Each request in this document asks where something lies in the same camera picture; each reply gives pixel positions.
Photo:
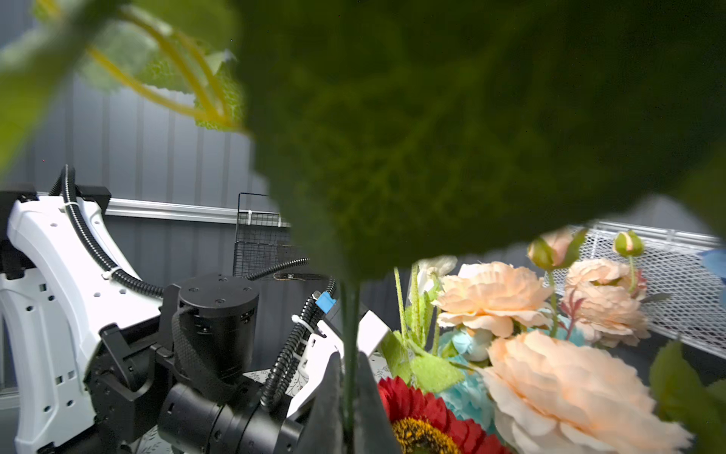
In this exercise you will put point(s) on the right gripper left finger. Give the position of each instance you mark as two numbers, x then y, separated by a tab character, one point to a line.
324	432

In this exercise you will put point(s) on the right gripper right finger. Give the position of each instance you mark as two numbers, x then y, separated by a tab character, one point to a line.
373	431

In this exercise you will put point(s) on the light blue flower stem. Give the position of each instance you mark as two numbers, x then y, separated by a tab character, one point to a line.
469	399

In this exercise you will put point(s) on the red sunflower cream peony stem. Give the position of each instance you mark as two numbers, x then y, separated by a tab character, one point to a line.
552	392

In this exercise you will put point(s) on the peach peony stem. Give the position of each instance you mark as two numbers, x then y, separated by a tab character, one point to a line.
602	298

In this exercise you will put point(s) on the blue hydrangea flower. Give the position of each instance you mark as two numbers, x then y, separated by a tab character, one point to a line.
715	261

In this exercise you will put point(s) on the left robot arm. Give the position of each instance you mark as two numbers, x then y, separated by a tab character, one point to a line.
103	359

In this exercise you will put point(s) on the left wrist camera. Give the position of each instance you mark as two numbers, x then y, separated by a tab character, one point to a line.
325	339

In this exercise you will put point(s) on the black wire basket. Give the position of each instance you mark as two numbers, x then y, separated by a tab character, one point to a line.
263	246

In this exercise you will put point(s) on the white wire basket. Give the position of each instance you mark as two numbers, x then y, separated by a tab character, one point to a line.
672	264

